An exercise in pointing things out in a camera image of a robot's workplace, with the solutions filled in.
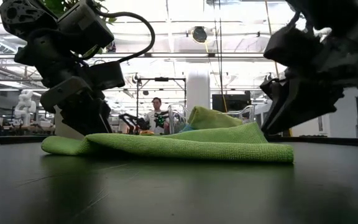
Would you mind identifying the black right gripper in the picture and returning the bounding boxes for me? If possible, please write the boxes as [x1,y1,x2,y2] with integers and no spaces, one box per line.
[259,15,358,136]

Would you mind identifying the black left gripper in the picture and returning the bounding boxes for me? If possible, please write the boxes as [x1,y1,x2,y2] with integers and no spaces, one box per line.
[14,30,113,135]

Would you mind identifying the yellow-green microfiber towel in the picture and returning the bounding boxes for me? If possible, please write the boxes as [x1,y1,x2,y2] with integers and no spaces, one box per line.
[187,106,244,130]

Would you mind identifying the green microfiber towel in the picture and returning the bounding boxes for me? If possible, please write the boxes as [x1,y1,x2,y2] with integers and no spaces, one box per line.
[41,121,295,164]

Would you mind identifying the white plant pot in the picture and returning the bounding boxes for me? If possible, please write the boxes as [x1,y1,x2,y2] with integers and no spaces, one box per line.
[53,105,85,140]

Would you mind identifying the clear plastic bin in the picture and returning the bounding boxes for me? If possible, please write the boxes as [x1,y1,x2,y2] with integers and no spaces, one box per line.
[167,103,256,135]

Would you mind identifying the person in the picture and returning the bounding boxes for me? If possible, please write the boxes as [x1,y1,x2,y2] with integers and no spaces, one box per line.
[144,96,171,135]

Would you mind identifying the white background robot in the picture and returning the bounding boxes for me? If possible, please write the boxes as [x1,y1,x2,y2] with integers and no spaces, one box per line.
[13,89,38,127]

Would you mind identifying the white round pillar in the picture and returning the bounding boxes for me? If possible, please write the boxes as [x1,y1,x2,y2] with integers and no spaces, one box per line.
[186,68,212,111]

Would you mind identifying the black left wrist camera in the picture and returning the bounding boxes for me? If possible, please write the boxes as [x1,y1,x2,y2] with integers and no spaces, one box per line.
[87,60,126,91]

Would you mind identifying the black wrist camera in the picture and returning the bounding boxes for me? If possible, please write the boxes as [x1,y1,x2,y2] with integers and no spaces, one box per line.
[87,60,126,91]
[263,24,323,68]

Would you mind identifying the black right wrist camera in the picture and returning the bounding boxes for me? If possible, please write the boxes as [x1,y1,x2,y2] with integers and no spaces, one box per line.
[263,24,323,68]

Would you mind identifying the black metal frame rig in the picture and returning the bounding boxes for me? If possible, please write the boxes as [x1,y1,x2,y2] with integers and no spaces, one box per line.
[136,77,188,116]

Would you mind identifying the black hanging cable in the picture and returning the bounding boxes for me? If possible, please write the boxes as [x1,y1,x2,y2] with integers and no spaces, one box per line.
[212,0,227,103]

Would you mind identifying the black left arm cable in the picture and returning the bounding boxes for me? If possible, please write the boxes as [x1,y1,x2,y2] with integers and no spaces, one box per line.
[94,11,156,63]

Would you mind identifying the black ceiling camera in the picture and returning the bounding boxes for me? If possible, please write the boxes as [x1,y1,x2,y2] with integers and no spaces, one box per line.
[191,26,208,44]

